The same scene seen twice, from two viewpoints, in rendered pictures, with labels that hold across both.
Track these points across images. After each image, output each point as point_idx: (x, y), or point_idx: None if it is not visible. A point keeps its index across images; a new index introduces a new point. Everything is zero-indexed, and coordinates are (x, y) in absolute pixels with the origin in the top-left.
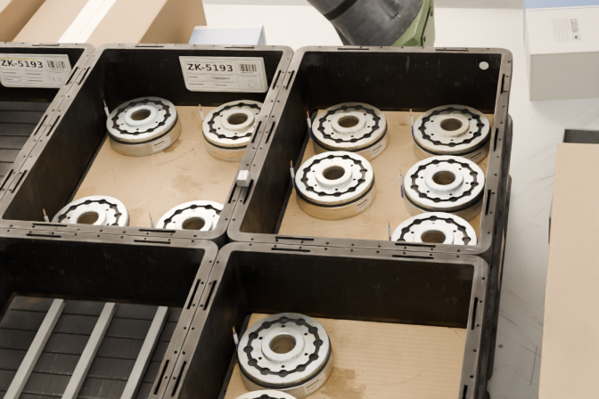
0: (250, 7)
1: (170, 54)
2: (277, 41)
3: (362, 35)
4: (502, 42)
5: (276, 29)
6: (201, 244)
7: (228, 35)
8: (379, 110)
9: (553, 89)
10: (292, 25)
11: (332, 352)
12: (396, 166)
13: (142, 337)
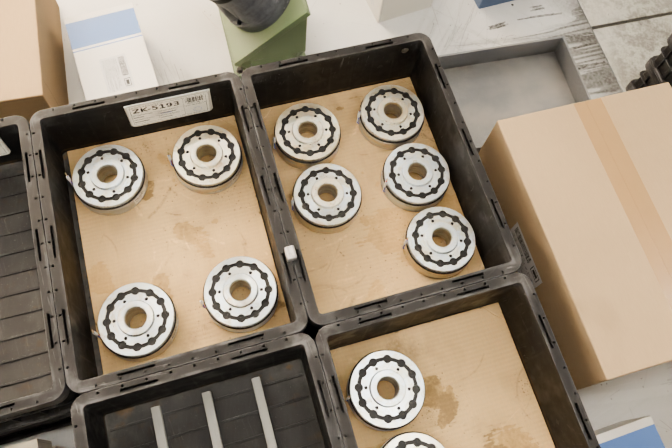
0: None
1: (114, 107)
2: (130, 0)
3: (253, 13)
4: None
5: None
6: (295, 340)
7: (105, 24)
8: (325, 108)
9: (396, 11)
10: None
11: None
12: (357, 156)
13: (251, 412)
